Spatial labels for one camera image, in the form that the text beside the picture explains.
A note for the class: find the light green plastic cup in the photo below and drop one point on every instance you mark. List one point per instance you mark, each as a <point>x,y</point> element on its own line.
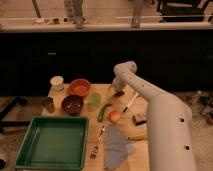
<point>94,100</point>

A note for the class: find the grey blue cloth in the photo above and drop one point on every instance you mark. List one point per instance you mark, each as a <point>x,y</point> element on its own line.
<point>117,148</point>

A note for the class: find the green plastic tray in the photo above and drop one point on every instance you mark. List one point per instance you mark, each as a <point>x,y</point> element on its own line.
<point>54,144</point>

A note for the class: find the orange peach fruit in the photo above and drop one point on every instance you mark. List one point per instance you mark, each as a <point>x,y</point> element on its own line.
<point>113,117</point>

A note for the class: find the metal fork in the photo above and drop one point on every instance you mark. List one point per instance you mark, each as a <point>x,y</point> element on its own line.
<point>96,147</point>

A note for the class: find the orange bowl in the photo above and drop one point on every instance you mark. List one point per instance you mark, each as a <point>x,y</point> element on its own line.
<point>79,87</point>

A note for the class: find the dark maroon bowl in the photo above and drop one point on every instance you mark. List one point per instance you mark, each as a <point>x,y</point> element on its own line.
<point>72,104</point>

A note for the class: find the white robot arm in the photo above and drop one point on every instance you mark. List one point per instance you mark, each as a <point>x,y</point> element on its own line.
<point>168,117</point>

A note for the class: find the dark red grape bunch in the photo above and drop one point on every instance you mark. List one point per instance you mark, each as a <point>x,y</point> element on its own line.
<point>119,94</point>

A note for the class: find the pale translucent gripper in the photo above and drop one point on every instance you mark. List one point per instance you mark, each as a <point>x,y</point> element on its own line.
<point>117,85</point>

